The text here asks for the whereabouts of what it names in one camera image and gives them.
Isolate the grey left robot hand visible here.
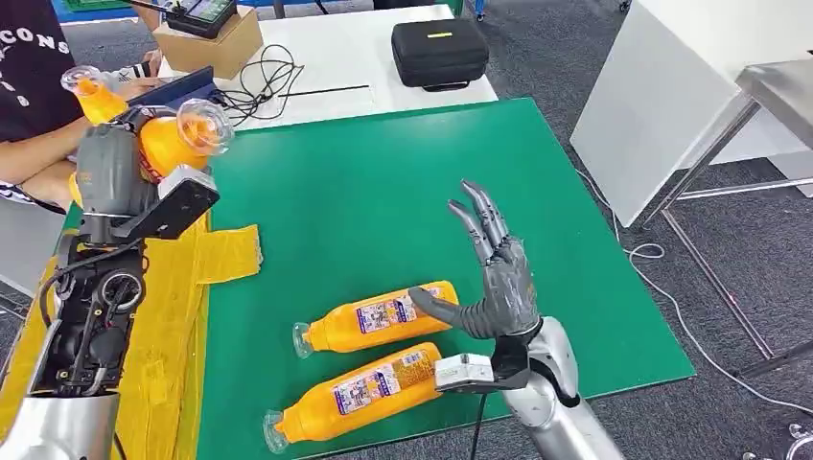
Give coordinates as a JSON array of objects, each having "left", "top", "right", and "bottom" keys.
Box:
[{"left": 75, "top": 103, "right": 179, "bottom": 220}]

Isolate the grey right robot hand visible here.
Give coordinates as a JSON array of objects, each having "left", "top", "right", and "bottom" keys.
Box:
[{"left": 407, "top": 179, "right": 543, "bottom": 341}]

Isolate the orange drink bottle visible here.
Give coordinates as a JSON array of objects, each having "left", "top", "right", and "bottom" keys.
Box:
[
  {"left": 291, "top": 280, "right": 460, "bottom": 360},
  {"left": 59, "top": 65, "right": 128, "bottom": 127},
  {"left": 68, "top": 98, "right": 235, "bottom": 208},
  {"left": 262, "top": 342, "right": 444, "bottom": 455}
]

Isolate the dark blue tablet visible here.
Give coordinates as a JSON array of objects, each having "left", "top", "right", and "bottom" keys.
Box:
[{"left": 124, "top": 66, "right": 221, "bottom": 109}]

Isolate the person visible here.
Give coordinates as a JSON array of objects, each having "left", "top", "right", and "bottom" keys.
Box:
[{"left": 0, "top": 0, "right": 163, "bottom": 214}]

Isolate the green table mat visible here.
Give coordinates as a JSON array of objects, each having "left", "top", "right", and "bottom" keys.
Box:
[{"left": 59, "top": 96, "right": 697, "bottom": 460}]

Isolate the brown cardboard box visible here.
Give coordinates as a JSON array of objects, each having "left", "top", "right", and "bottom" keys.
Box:
[{"left": 151, "top": 5, "right": 265, "bottom": 81}]

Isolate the green crate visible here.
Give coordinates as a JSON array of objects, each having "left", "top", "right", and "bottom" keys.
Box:
[{"left": 63, "top": 0, "right": 134, "bottom": 12}]

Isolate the black handheld device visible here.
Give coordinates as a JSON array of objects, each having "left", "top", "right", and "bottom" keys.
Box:
[{"left": 129, "top": 0, "right": 240, "bottom": 40}]

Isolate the yellow sheet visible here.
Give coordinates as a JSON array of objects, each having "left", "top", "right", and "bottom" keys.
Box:
[{"left": 0, "top": 212, "right": 264, "bottom": 460}]

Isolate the white board panel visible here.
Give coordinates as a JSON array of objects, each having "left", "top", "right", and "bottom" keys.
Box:
[{"left": 569, "top": 0, "right": 813, "bottom": 228}]

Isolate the black zip case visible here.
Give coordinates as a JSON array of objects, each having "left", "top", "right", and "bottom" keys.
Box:
[{"left": 390, "top": 17, "right": 490, "bottom": 93}]

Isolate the white table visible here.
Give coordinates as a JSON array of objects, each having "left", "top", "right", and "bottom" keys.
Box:
[{"left": 155, "top": 3, "right": 499, "bottom": 132}]

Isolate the chrome chair base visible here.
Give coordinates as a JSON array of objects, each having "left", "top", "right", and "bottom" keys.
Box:
[{"left": 743, "top": 422, "right": 813, "bottom": 460}]

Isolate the steel bench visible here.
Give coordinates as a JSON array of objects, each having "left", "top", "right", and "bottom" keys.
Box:
[{"left": 635, "top": 57, "right": 813, "bottom": 382}]

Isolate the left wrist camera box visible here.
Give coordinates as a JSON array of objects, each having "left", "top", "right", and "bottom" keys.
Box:
[{"left": 129, "top": 166, "right": 221, "bottom": 242}]

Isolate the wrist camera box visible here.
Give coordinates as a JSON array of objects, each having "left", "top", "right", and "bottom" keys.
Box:
[
  {"left": 129, "top": 166, "right": 221, "bottom": 242},
  {"left": 434, "top": 353, "right": 497, "bottom": 394}
]

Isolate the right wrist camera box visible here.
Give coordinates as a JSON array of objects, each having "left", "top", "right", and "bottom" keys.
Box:
[{"left": 434, "top": 353, "right": 497, "bottom": 394}]

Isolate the white floor cable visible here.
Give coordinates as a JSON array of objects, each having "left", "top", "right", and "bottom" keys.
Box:
[{"left": 574, "top": 168, "right": 813, "bottom": 417}]

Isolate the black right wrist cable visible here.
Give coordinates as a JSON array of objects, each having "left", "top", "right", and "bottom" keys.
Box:
[{"left": 468, "top": 392, "right": 488, "bottom": 460}]

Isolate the tangled black cable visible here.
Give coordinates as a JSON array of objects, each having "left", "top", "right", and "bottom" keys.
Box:
[{"left": 212, "top": 42, "right": 306, "bottom": 128}]

